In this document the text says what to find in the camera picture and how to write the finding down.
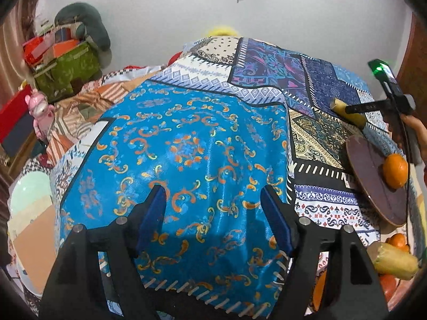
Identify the yellow plush toy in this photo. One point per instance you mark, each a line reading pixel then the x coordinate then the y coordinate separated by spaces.
pixel 220 31

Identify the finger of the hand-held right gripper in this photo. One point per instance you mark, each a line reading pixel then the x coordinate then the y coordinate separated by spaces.
pixel 365 108

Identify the yellow banana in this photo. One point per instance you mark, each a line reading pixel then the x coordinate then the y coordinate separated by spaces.
pixel 342 106

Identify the grey neck pillow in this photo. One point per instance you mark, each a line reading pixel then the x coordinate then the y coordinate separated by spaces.
pixel 90 23

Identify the yellow-green corn toy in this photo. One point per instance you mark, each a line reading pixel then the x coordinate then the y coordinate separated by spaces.
pixel 393 261

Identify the person's right hand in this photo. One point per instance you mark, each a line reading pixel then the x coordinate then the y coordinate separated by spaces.
pixel 418 133

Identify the brown round plate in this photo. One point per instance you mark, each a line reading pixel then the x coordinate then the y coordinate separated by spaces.
pixel 367 173

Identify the pink curtain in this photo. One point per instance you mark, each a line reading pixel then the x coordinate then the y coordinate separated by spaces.
pixel 20 23

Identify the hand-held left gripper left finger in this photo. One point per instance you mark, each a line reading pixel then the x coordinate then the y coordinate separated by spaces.
pixel 150 221

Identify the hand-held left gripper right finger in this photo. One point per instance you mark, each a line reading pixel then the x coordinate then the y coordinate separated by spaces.
pixel 278 223

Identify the red tomato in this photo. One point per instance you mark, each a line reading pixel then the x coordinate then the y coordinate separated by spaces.
pixel 387 286

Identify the orange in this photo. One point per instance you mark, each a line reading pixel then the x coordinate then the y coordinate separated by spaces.
pixel 320 290
pixel 395 171
pixel 397 241

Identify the red box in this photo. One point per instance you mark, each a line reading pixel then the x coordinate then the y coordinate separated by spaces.
pixel 15 116

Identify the pink plush toy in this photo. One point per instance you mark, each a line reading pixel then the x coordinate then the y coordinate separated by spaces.
pixel 40 113

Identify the patchwork printed blanket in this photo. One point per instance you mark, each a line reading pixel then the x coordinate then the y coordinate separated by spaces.
pixel 200 140

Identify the wooden door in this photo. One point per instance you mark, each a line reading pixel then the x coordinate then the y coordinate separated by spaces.
pixel 415 60

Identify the green storage box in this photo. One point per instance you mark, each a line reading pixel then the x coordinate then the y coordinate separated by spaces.
pixel 66 70

